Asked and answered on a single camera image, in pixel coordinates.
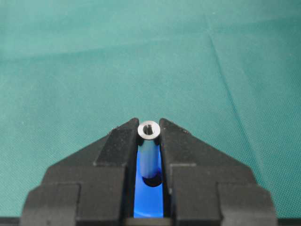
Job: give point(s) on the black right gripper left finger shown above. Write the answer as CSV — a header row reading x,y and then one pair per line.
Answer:
x,y
95,186

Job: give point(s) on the small silver metal shaft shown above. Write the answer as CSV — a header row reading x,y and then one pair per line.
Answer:
x,y
148,132

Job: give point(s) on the green table cloth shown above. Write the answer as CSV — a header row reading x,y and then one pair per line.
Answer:
x,y
228,71

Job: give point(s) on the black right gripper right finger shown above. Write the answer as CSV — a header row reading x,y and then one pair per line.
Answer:
x,y
205,187

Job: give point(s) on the blue plastic gear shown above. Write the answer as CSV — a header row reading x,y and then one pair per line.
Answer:
x,y
148,201

